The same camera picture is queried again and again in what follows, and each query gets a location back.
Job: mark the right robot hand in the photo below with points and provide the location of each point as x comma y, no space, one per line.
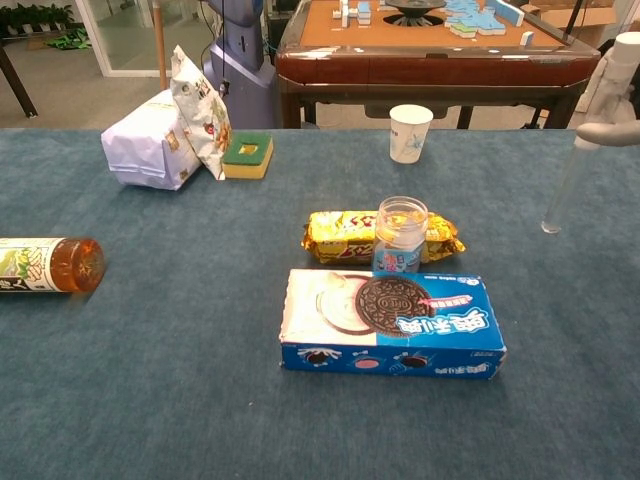
600,134

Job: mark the clear test tube white cap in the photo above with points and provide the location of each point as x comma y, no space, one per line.
562,195

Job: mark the purple robot base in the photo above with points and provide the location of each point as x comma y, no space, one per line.
240,75

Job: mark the single mahjong tile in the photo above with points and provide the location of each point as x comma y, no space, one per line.
526,38

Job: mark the blue mahjong tile pile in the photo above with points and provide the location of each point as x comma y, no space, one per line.
480,20

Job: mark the brown mahjong table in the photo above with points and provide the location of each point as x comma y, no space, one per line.
425,65

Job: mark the white paper cup blue print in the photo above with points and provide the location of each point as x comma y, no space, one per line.
410,135

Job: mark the black mahjong table centre dome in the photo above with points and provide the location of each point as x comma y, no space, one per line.
415,10

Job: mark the clear plastic jar blue label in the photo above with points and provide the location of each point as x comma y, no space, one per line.
395,261

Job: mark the small mahjong tile cluster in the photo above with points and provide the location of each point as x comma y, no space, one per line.
352,12

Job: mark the yellow foil biscuit packet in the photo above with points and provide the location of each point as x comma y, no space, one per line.
340,235

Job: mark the blue Oreo cookie box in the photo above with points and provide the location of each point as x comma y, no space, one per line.
390,325

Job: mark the green and yellow sponge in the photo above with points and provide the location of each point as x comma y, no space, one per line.
247,165

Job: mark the white printed chip bag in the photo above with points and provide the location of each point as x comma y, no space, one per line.
200,110

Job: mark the wooden pole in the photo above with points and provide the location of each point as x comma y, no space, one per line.
160,45

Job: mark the white paper bag package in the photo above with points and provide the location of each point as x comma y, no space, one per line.
140,145

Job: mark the green item on floor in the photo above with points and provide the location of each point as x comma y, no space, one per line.
70,40

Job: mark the amber tea bottle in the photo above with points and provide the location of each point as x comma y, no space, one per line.
50,265

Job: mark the row of green plants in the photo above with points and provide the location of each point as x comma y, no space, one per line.
35,15

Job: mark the dark table leg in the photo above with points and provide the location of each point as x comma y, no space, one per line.
20,90

